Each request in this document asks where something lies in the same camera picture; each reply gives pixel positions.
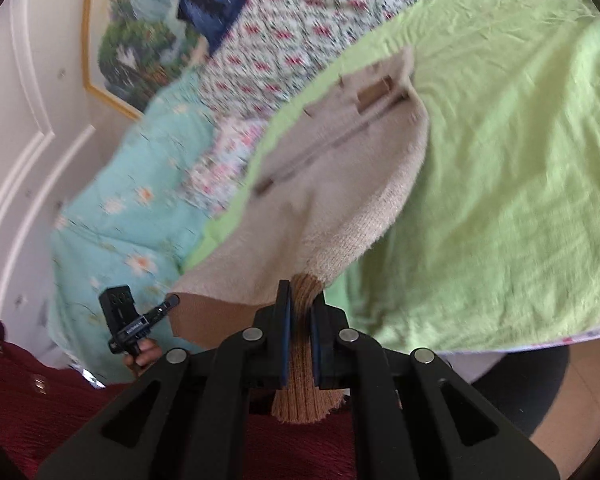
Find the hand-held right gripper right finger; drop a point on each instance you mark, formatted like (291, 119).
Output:
(315, 345)

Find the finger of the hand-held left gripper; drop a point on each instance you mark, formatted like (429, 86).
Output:
(161, 307)

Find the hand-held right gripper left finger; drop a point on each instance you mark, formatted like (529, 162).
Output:
(284, 340)

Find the beige knit sweater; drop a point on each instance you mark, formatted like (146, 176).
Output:
(330, 175)

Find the person's left hand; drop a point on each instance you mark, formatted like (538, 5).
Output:
(145, 355)

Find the light blue floral quilt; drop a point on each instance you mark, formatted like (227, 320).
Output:
(130, 210)

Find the person's maroon knit top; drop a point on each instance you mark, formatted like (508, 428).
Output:
(30, 410)

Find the green bed sheet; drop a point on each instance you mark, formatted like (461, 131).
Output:
(505, 185)

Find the gold framed landscape painting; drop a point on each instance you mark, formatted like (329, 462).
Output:
(130, 50)

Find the dark blue pillow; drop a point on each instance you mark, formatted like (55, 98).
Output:
(215, 5)

